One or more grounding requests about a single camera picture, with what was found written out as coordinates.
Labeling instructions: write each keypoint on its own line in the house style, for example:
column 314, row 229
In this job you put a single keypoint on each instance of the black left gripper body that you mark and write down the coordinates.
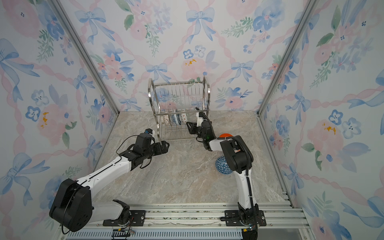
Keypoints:
column 148, row 154

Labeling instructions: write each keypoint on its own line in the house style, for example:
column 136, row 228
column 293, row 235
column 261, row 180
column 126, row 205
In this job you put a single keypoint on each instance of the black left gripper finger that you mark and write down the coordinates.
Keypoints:
column 163, row 144
column 162, row 149

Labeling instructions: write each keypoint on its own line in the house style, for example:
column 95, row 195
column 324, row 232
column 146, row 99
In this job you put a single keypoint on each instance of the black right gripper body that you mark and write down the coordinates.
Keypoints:
column 199, row 131

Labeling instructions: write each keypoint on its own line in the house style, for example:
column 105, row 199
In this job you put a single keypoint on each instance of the blue floral bowl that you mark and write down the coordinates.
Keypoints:
column 175, row 119

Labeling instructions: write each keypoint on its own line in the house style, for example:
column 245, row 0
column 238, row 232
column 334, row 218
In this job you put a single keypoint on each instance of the orange plastic bowl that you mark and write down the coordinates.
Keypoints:
column 224, row 135

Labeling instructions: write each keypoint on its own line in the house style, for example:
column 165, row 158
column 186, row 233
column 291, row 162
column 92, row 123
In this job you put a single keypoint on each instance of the maroon white pattern bowl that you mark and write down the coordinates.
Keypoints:
column 166, row 120

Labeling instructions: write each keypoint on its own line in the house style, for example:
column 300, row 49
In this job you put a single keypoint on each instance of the steel wire dish rack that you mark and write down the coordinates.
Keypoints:
column 189, row 97

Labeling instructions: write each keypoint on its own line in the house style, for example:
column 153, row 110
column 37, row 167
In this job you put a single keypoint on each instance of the blue geometric pattern bowl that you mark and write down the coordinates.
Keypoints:
column 222, row 166

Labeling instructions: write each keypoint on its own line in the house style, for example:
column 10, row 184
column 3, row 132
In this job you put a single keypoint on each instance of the green pattern bowl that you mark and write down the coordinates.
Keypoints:
column 184, row 117

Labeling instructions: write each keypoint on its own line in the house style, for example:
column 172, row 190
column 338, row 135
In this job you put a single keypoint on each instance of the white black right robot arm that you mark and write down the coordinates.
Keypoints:
column 239, row 159

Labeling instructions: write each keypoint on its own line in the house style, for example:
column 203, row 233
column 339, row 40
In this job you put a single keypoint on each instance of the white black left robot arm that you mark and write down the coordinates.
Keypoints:
column 74, row 207

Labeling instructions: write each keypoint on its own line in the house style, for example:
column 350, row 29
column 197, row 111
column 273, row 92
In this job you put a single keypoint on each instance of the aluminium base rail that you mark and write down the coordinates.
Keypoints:
column 278, row 221

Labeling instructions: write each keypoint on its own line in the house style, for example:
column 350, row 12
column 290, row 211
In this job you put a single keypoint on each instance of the aluminium corner post left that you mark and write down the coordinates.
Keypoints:
column 59, row 10

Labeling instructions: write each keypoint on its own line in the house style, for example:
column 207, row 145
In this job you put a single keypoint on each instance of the aluminium corner post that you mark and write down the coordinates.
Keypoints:
column 59, row 10
column 307, row 14

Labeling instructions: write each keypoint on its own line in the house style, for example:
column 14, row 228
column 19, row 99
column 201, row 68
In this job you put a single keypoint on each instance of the aluminium corner post right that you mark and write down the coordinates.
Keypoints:
column 307, row 14

